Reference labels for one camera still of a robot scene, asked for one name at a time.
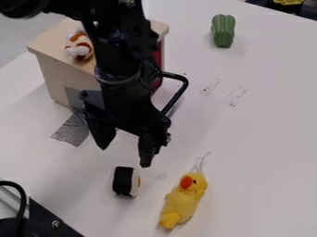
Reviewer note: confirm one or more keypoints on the grey tape strip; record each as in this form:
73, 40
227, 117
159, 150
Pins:
73, 131

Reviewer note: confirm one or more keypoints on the white and orange plush toy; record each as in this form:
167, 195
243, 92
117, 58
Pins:
79, 46

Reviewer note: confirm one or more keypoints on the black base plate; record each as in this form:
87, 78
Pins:
41, 220

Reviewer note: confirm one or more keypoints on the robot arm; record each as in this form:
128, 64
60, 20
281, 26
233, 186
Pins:
119, 37

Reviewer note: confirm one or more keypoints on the yellow plush chick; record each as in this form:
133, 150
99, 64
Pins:
183, 200

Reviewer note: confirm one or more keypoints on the green toy pepper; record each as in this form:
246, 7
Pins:
223, 31

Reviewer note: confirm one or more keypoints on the cabinet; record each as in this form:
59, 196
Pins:
62, 72

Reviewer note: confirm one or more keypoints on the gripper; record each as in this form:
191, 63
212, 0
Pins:
128, 105

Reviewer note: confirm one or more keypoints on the black and white toy sushi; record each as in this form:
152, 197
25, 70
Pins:
126, 182

